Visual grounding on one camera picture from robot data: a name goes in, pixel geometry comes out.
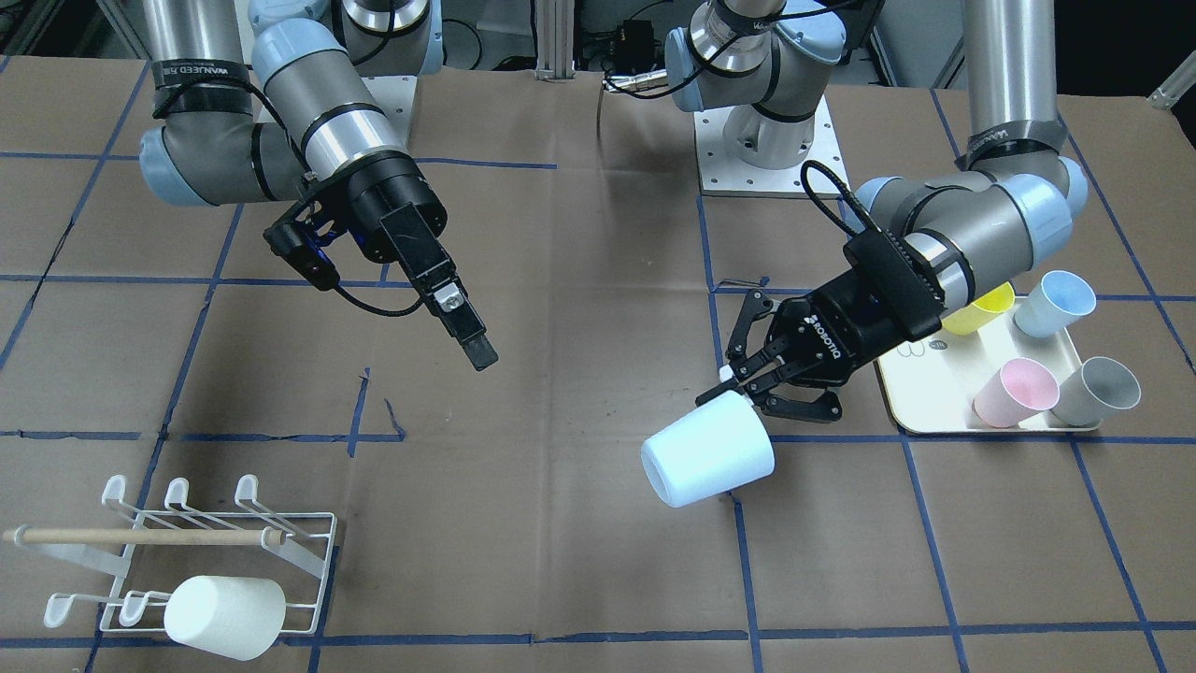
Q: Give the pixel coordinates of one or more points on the grey plastic cup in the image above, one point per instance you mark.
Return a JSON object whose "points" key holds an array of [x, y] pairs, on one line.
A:
{"points": [[1098, 389]]}

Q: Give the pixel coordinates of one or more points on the white wire cup rack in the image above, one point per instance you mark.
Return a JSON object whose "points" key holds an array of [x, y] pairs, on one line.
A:
{"points": [[157, 549]]}

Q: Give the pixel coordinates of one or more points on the light blue plastic cup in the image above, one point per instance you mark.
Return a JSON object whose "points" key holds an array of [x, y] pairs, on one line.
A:
{"points": [[1060, 299]]}

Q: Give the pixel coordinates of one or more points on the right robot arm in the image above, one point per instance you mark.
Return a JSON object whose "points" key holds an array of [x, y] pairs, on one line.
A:
{"points": [[296, 123]]}

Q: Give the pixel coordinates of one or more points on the cream serving tray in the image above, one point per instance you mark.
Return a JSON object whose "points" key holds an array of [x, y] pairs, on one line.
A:
{"points": [[930, 385]]}

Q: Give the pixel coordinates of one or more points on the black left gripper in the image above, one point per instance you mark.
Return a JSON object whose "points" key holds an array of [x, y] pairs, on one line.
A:
{"points": [[829, 338]]}

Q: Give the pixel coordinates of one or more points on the pink plastic cup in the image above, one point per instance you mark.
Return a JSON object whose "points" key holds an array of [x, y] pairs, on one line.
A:
{"points": [[1021, 388]]}

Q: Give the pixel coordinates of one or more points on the yellow plastic cup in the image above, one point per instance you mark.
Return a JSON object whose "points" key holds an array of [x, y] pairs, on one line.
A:
{"points": [[985, 309]]}

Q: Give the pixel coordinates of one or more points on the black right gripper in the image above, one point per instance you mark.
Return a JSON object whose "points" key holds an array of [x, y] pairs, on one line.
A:
{"points": [[391, 207]]}

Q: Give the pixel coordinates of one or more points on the white plastic cup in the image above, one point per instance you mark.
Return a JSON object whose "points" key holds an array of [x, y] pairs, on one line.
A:
{"points": [[233, 617]]}

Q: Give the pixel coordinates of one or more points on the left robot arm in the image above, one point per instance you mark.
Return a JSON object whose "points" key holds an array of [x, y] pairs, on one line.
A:
{"points": [[1004, 200]]}

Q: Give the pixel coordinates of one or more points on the pale blue plastic cup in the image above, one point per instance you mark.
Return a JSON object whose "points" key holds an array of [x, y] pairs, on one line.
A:
{"points": [[712, 449]]}

